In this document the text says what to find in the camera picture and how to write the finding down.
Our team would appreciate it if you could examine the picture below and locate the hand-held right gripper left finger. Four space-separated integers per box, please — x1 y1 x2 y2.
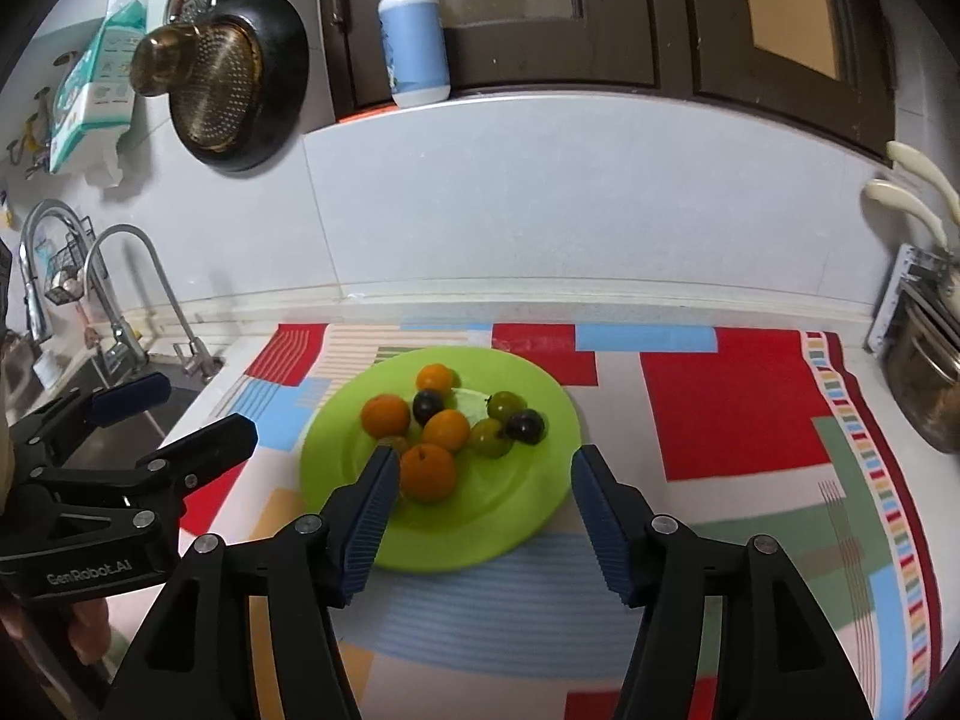
109 444 402 720

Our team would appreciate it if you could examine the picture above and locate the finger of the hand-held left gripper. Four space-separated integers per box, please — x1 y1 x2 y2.
19 412 260 522
11 373 172 466

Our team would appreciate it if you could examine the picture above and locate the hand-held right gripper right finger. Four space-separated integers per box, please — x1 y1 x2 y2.
570 444 875 720

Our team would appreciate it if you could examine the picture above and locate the orange with stem dimple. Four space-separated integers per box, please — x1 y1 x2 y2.
399 443 458 504

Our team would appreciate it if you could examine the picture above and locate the lime green plate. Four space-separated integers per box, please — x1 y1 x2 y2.
298 347 584 575

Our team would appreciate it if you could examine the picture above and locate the large orange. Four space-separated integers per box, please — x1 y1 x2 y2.
361 394 411 437

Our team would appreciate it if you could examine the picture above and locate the person's left hand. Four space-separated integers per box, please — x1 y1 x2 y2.
66 596 115 665

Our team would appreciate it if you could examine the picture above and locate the steel sink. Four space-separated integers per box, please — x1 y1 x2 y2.
0 345 226 466

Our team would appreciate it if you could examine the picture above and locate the medium orange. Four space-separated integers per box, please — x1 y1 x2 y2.
421 409 472 452

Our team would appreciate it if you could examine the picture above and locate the colourful patchwork mat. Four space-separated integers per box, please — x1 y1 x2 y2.
176 322 942 720

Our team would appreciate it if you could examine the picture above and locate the chrome spring faucet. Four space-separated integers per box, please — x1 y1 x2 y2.
20 199 151 380

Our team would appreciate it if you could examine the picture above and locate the teal tissue packet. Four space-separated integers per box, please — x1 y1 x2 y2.
49 0 147 188

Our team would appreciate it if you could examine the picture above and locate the gold mesh strainer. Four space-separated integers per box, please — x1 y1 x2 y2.
129 21 263 147

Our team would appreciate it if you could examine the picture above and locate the black frying pan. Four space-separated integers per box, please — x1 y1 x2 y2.
166 0 311 173

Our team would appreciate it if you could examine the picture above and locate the steel pot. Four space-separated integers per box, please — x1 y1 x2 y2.
883 289 960 452

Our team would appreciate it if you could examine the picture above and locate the white utensil rack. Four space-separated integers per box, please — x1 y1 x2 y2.
866 244 960 353

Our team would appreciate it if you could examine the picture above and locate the white blue pump bottle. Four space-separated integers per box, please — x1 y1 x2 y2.
377 0 452 109

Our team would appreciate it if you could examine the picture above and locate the brown cabinet door grey pane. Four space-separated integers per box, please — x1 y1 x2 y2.
315 0 695 123

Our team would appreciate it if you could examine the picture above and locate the brown cabinet door amber pane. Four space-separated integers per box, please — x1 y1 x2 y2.
675 0 899 162

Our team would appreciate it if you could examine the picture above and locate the wire sink caddy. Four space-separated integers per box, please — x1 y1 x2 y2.
43 235 97 305

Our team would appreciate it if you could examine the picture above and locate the yellow wall hook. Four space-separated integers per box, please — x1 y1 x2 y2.
7 90 53 177

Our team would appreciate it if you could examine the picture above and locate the cream utensil handle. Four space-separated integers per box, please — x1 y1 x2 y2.
886 141 960 230
862 178 953 248

